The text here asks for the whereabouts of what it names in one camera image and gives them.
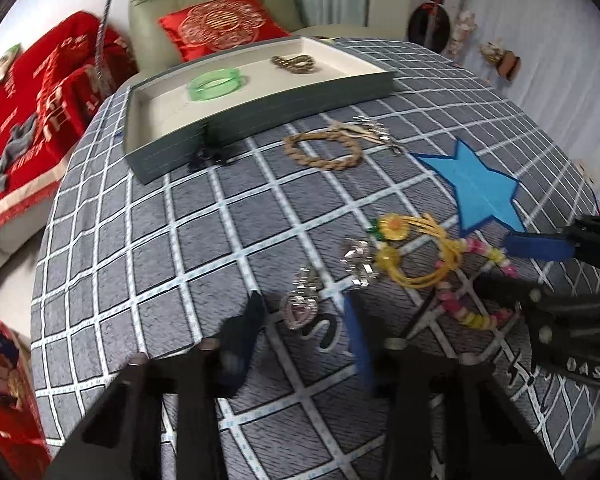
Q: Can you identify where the wall poster with black disc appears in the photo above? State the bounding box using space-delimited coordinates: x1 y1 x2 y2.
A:
407 0 468 56

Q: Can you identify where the grey braided cable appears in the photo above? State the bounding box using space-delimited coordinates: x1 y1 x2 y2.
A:
92 0 123 96

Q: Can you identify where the grey jewellery tray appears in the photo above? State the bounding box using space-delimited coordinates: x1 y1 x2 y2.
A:
122 35 396 183

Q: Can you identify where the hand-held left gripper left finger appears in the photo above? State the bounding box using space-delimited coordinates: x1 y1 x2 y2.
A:
45 290 268 480

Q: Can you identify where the red printed blanket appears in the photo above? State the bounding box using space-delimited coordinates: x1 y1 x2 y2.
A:
0 10 141 238

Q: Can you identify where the red gift bag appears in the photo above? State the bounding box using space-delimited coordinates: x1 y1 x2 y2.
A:
0 315 51 476

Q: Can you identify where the silver and beige hair clip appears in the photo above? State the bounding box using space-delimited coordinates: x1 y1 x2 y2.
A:
330 116 406 157

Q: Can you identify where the white printed pillow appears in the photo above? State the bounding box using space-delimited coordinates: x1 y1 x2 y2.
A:
0 42 23 106

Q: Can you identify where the hanging shell ornament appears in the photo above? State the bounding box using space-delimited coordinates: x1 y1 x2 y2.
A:
447 10 476 58

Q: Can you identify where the brown spiral hair tie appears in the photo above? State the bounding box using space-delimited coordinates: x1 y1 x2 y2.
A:
271 53 317 75

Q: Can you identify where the red embroidered cushion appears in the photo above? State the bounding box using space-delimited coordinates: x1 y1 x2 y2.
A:
157 0 293 63

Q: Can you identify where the beige sofa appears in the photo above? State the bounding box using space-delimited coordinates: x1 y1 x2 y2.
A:
0 175 71 286

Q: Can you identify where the brown braided bracelet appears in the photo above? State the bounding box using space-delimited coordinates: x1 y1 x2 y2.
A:
283 127 365 172

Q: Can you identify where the yellow flower hair tie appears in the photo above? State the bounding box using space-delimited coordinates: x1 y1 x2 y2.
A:
367 212 466 291

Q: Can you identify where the silver rhinestone hair clip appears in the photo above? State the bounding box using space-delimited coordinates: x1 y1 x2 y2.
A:
339 239 381 288

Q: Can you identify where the pink beaded bracelet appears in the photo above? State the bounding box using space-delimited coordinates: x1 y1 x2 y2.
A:
432 237 521 331

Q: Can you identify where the small ship ornament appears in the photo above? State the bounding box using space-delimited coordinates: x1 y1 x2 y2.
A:
480 37 523 81

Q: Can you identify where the silver pink heart brooch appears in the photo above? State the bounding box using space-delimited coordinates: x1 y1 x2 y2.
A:
279 267 323 331

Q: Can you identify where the black hair claw clip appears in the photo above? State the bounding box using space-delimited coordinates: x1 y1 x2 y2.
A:
187 125 238 171

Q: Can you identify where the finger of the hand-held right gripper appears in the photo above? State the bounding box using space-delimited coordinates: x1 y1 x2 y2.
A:
502 214 600 277
472 270 600 323

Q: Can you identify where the green leather armchair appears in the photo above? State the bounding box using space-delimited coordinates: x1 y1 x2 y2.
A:
129 0 411 78

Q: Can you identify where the grey crumpled cloth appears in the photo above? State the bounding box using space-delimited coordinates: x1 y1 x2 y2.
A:
0 112 41 196

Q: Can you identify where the red printed pillow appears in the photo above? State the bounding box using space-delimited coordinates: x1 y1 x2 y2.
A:
55 55 133 136

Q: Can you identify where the green translucent bangle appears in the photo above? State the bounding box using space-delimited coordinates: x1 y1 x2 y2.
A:
187 67 247 102

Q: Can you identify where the blue star patch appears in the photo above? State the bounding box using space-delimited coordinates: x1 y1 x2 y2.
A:
412 137 526 233

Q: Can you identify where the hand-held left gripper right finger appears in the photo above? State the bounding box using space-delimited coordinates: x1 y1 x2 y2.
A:
342 290 566 480

